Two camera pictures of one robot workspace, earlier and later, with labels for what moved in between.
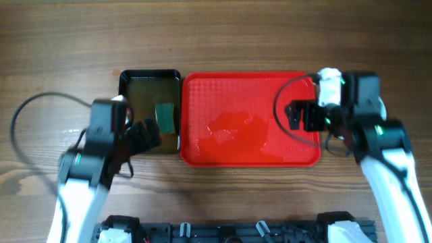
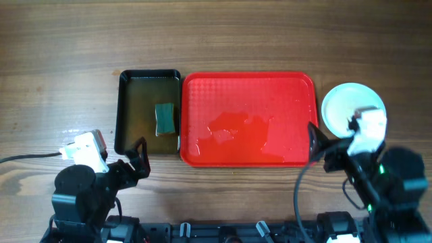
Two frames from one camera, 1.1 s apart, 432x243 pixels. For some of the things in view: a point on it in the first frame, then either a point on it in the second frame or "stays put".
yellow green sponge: (165, 113) stays put
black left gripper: (144, 141) to (131, 178)
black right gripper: (310, 107) to (318, 142)
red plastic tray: (239, 119) stays put
